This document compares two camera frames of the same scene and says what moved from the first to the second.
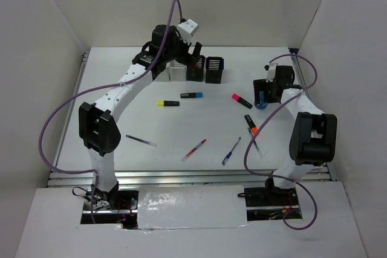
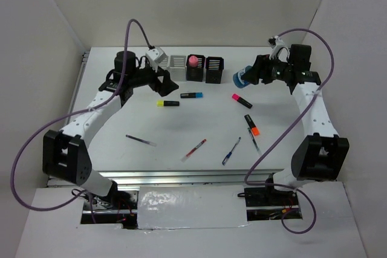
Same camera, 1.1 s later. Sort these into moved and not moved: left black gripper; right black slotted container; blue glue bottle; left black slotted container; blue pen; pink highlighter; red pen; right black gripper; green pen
Moved: right black gripper; left black gripper; blue glue bottle
Not moved: green pen; right black slotted container; pink highlighter; blue pen; red pen; left black slotted container
